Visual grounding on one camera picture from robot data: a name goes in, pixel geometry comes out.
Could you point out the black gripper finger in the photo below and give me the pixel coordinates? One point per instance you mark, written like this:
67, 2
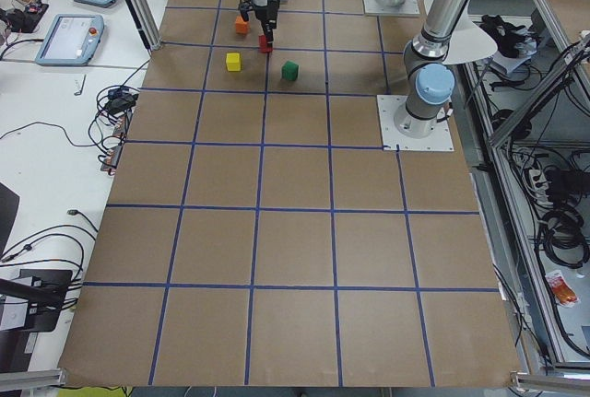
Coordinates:
270, 33
263, 36

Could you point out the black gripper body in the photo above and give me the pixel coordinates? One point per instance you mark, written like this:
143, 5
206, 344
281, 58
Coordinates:
268, 12

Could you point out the red wooden block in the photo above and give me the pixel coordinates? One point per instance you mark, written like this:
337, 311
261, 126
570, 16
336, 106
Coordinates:
264, 45

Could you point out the orange wooden block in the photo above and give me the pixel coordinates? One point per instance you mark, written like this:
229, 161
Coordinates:
241, 26

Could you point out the yellow wooden block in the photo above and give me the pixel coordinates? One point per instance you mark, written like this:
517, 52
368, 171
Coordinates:
233, 62

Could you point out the green wooden block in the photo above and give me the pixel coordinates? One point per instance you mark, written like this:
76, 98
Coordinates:
290, 71

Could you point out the blue teach pendant near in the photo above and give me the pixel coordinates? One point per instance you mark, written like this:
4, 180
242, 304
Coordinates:
71, 40

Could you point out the white plastic chair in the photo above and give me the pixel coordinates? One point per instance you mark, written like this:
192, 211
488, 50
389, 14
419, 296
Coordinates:
469, 43

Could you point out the orange snack packet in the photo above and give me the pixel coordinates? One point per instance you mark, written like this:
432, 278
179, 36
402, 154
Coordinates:
560, 289

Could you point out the aluminium frame post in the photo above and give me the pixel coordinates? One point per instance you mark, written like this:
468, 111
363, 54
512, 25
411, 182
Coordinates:
133, 1

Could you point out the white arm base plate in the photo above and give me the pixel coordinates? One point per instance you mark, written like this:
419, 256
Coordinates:
402, 132
393, 8

